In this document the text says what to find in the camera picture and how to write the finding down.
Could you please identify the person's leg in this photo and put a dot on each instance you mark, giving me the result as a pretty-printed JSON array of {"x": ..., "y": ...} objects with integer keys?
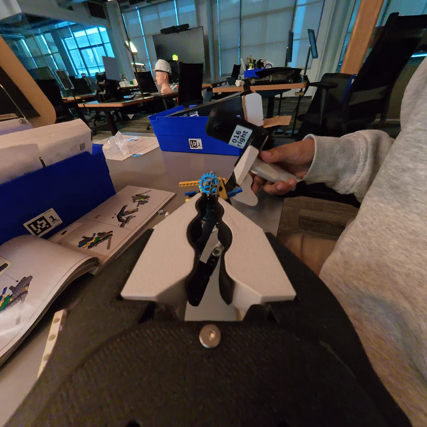
[{"x": 310, "y": 253}]

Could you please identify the wooden desk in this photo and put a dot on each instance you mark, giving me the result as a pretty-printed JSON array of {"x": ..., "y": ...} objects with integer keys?
[
  {"x": 126, "y": 100},
  {"x": 260, "y": 87}
]

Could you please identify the wooden post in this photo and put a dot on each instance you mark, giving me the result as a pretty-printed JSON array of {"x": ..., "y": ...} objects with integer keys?
[{"x": 362, "y": 33}]

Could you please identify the clear plastic bag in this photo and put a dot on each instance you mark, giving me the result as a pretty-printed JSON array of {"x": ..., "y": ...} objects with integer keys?
[{"x": 116, "y": 143}]

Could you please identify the white paper sheet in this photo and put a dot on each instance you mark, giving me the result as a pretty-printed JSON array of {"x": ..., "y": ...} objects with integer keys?
[{"x": 143, "y": 146}]

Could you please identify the lego instruction booklet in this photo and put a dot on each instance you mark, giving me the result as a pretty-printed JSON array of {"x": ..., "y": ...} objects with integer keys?
[{"x": 50, "y": 267}]

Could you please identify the large black monitor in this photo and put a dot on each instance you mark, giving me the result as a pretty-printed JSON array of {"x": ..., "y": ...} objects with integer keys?
[{"x": 178, "y": 46}]

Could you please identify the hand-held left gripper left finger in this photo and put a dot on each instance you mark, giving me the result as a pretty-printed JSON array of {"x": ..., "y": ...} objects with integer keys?
[{"x": 160, "y": 263}]

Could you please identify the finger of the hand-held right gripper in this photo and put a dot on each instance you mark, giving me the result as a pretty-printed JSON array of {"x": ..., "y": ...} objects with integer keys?
[
  {"x": 248, "y": 197},
  {"x": 247, "y": 163}
]

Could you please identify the slim black monitor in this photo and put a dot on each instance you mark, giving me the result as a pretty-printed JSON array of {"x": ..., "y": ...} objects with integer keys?
[{"x": 313, "y": 43}]

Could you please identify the white hard hat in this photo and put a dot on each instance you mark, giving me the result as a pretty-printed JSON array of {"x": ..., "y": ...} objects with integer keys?
[{"x": 162, "y": 66}]

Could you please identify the person's right forearm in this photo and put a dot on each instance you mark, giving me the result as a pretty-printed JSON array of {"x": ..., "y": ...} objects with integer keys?
[{"x": 350, "y": 160}]

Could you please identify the grey hoodie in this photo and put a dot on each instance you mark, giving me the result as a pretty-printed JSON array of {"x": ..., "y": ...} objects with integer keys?
[{"x": 383, "y": 267}]

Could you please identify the mannequin head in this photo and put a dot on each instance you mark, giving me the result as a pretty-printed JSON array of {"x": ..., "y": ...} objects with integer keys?
[{"x": 164, "y": 81}]

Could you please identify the white Lego beam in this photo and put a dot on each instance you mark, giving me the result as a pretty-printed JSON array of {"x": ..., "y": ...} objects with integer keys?
[{"x": 53, "y": 340}]

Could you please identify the lego gear assembly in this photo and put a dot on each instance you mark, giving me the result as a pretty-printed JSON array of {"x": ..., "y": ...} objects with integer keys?
[{"x": 208, "y": 183}]

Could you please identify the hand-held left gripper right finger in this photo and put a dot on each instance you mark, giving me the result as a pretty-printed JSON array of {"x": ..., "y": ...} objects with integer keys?
[{"x": 260, "y": 267}]

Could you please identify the black bag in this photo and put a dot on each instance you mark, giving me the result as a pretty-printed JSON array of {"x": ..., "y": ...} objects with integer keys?
[{"x": 277, "y": 75}]

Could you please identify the blue plastic bin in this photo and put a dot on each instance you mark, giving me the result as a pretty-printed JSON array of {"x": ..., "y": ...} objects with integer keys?
[
  {"x": 66, "y": 186},
  {"x": 173, "y": 133}
]

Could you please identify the person's right hand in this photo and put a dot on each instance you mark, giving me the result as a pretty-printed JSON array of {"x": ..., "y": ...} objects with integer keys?
[{"x": 293, "y": 153}]

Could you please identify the cardboard box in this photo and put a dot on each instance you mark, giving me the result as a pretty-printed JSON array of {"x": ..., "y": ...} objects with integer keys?
[{"x": 277, "y": 120}]

